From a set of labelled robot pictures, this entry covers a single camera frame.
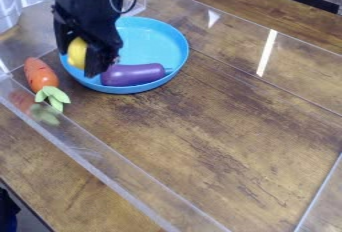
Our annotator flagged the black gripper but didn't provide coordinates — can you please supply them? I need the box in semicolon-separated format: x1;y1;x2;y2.
53;0;123;78

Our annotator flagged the yellow toy lemon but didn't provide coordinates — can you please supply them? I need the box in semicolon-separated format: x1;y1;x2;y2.
67;37;87;70

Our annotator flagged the blue round tray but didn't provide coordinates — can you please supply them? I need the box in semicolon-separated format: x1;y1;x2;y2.
59;17;190;94

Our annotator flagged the purple toy eggplant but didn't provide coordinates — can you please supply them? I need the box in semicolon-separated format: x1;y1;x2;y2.
101;63;174;87

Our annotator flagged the orange toy carrot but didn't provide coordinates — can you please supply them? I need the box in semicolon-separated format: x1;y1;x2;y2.
25;57;71;112

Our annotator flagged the clear acrylic barrier wall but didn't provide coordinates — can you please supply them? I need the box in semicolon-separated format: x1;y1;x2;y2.
0;0;342;232

